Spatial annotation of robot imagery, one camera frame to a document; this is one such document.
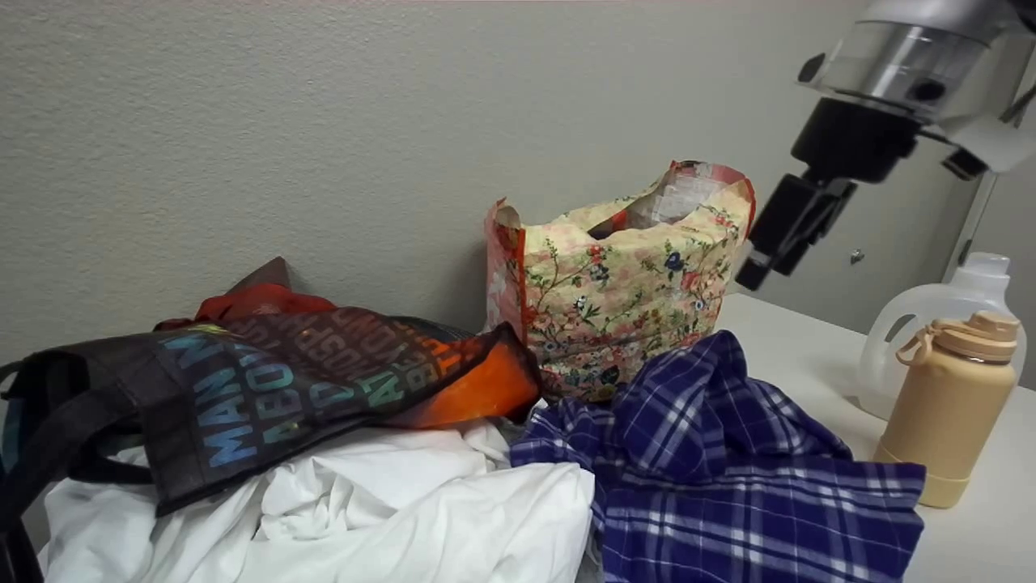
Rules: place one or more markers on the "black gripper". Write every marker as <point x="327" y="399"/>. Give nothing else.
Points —
<point x="851" y="140"/>

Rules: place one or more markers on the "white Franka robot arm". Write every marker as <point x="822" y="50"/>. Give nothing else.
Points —
<point x="926" y="52"/>

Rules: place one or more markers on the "floral bag with red sides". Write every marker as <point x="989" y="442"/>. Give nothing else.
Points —
<point x="631" y="291"/>

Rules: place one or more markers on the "dark printed tote bag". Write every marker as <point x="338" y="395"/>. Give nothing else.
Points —
<point x="268" y="382"/>

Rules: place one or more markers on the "translucent plastic jug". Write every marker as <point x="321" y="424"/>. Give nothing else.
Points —
<point x="916" y="312"/>

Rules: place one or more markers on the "tan water bottle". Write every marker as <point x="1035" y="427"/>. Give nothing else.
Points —
<point x="950" y="415"/>

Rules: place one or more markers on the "blue plaid cloth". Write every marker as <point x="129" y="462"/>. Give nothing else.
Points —
<point x="733" y="472"/>

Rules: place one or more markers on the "white cloth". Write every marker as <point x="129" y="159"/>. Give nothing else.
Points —
<point x="376" y="506"/>

